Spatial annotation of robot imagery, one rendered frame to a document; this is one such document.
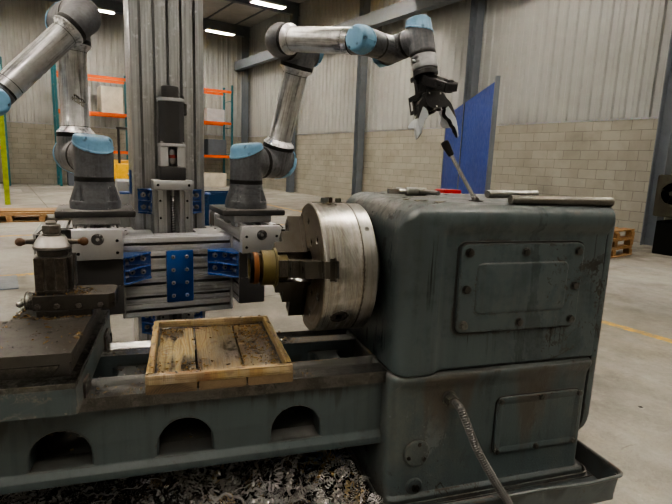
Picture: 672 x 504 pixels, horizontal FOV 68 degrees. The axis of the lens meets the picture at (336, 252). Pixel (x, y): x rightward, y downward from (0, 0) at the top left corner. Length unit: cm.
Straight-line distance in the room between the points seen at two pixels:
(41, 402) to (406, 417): 74
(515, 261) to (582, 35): 1163
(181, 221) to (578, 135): 1104
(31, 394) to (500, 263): 98
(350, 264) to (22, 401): 67
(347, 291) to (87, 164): 96
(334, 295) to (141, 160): 104
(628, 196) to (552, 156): 195
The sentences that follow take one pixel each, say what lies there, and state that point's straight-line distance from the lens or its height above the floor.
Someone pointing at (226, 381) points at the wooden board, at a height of 88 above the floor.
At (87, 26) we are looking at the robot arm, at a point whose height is 170.
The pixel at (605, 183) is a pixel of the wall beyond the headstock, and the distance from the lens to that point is 1194.
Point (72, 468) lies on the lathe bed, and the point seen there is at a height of 71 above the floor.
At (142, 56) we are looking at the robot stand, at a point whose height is 167.
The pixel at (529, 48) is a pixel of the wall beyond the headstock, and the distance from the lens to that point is 1349.
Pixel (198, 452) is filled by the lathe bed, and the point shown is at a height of 71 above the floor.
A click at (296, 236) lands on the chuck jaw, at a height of 115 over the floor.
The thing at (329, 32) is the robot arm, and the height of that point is 171.
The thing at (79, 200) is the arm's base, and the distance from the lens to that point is 175.
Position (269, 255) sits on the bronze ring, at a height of 111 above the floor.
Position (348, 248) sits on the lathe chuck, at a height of 115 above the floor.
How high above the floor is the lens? 134
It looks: 10 degrees down
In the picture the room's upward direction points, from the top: 2 degrees clockwise
